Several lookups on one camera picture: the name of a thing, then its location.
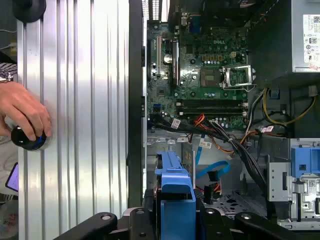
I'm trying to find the metal socket cover frame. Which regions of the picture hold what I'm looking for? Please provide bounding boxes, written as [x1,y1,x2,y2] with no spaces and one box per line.
[221,64,254,90]

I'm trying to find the silver wristwatch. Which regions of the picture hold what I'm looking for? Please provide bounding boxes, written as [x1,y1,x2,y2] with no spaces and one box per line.
[0,69,15,84]

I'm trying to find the hard disk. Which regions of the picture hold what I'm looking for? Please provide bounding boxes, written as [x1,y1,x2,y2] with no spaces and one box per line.
[154,150,201,240]

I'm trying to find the black RAM slot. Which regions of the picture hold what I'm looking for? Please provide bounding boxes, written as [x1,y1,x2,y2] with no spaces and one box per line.
[176,99,248,107]
[176,106,248,115]

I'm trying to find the orange red wire bundle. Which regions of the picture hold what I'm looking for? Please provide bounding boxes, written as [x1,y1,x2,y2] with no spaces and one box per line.
[193,112,208,127]

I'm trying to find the yellow and black power wires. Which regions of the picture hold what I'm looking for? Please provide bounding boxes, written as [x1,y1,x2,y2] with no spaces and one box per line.
[261,87,317,126]

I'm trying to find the grey power supply unit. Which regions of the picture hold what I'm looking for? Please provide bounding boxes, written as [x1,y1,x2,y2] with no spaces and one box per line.
[290,0,320,74]

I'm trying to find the purple smartphone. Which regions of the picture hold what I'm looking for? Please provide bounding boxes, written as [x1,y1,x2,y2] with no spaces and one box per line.
[5,162,20,193]

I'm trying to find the thin wire locking lever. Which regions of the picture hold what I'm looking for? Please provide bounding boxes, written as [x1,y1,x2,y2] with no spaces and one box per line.
[222,83,258,91]

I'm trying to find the blue flat disk wire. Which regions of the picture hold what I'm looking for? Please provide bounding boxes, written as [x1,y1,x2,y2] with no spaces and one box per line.
[195,160,231,182]

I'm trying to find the black open PC case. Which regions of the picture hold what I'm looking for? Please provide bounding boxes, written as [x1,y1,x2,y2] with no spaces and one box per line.
[126,0,320,240]

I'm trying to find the CPU socket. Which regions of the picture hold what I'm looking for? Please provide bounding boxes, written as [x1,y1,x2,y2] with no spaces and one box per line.
[199,67,222,88]

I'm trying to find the orange red disk power wire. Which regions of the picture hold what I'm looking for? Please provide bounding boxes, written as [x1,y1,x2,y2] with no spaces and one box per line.
[203,183,223,205]

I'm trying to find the blue plastic drive carrier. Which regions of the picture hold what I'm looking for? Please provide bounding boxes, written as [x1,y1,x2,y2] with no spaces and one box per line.
[290,145,320,181]

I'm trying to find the person's bare hand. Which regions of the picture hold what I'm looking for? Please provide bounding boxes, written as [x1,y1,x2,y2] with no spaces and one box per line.
[0,81,53,141]

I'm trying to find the round black tool blue ring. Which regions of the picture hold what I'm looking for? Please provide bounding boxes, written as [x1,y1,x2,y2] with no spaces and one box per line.
[10,124,49,152]

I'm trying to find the round black rubber knob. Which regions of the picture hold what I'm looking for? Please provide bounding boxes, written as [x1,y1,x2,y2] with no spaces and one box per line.
[11,0,47,24]

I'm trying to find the metal disk bay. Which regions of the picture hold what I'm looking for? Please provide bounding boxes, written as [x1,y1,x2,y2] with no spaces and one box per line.
[146,133,270,218]

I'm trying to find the green Dell motherboard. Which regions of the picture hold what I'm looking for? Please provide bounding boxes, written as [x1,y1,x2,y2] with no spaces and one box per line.
[146,13,252,131]

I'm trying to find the black cable bundle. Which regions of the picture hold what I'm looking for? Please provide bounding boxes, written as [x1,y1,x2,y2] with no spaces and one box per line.
[149,113,269,198]

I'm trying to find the metal drive cage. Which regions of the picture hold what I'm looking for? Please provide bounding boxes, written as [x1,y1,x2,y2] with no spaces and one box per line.
[266,137,320,230]

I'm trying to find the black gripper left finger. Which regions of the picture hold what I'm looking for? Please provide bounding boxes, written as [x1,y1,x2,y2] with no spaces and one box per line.
[53,206,157,240]

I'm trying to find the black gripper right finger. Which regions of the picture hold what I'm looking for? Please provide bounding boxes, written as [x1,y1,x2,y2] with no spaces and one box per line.
[199,208,301,240]

